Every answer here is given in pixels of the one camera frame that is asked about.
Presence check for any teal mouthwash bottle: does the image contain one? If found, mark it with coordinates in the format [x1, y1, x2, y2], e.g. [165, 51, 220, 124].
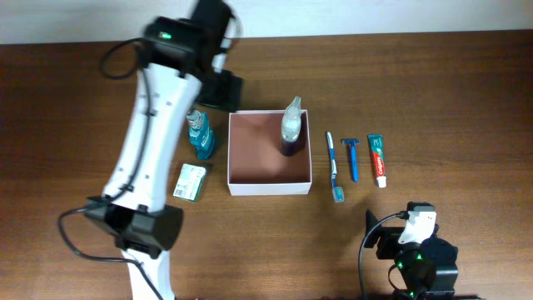
[187, 110, 215, 160]

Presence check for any clear spray bottle purple liquid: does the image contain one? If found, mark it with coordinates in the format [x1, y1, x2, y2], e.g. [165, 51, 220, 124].
[281, 96, 301, 157]

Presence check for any green white soap box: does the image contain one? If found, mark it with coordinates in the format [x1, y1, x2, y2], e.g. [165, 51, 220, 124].
[172, 163, 207, 203]

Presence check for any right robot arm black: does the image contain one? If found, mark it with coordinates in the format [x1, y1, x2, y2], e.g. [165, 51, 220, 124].
[358, 203, 459, 300]

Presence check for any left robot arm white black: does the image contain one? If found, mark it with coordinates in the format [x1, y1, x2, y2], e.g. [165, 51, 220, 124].
[84, 0, 242, 299]

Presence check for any blue white toothbrush with cap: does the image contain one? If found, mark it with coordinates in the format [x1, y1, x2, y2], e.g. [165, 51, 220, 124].
[326, 132, 345, 203]

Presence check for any white square cardboard box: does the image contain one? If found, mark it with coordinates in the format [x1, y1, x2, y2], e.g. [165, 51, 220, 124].
[227, 110, 312, 196]

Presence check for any Colgate toothpaste tube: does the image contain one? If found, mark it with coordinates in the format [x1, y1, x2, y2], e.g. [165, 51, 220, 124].
[367, 134, 386, 188]

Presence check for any blue disposable razor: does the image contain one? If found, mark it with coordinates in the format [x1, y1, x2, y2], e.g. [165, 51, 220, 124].
[341, 139, 360, 183]

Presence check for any left black cable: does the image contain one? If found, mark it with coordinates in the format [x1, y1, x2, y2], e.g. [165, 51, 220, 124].
[57, 37, 166, 300]

